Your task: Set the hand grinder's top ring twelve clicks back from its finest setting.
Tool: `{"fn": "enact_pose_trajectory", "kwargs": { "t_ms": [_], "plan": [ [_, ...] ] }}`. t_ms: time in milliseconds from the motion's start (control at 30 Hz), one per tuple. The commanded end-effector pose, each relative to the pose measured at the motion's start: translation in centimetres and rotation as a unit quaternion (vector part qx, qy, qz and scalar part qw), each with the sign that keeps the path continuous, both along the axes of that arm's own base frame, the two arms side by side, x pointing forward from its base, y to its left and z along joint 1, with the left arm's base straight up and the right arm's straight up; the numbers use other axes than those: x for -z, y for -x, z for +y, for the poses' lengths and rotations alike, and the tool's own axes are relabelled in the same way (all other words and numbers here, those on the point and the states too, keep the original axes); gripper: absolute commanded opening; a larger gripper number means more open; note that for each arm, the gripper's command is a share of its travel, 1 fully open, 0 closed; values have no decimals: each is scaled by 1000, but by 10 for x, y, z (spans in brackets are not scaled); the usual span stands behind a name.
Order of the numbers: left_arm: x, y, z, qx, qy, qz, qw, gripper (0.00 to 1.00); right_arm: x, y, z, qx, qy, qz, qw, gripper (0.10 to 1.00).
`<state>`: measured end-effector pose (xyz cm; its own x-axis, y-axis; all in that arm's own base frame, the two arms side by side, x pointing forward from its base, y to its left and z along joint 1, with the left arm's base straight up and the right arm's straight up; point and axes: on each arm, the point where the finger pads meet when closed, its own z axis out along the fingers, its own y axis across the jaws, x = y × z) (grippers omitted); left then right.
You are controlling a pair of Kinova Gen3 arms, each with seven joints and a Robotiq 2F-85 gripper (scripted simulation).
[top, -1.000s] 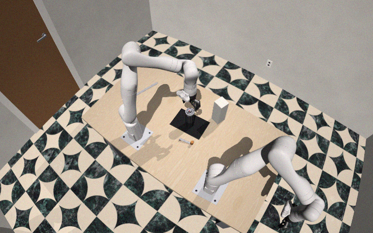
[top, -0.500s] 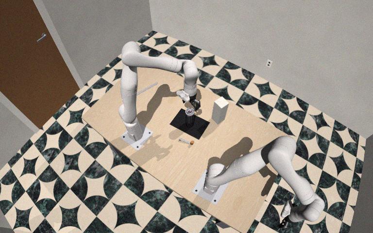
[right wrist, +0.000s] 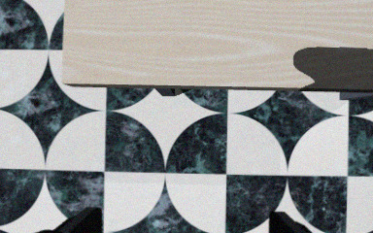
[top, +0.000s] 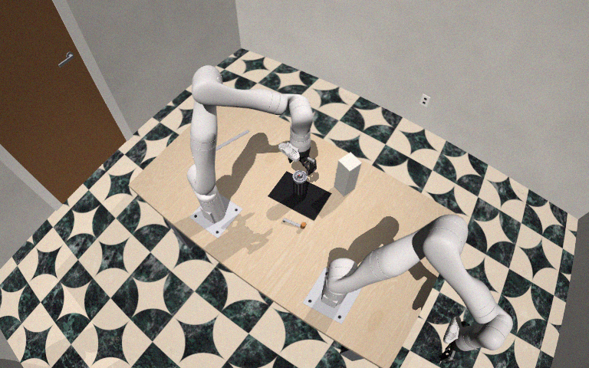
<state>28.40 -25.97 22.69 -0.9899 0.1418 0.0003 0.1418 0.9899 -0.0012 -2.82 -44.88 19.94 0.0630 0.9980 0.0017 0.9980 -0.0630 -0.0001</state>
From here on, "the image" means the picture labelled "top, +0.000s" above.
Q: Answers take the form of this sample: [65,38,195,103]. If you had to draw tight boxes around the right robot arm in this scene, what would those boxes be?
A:
[321,215,513,351]

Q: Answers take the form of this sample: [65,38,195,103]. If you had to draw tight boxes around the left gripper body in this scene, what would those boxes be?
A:
[299,147,311,162]

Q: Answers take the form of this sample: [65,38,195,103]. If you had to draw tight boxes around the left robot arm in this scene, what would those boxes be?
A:
[187,65,313,224]

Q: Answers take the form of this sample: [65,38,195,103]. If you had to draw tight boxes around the black rectangular mat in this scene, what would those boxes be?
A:
[268,171,331,220]

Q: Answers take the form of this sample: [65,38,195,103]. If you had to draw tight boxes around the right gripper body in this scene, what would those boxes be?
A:
[450,340,465,353]

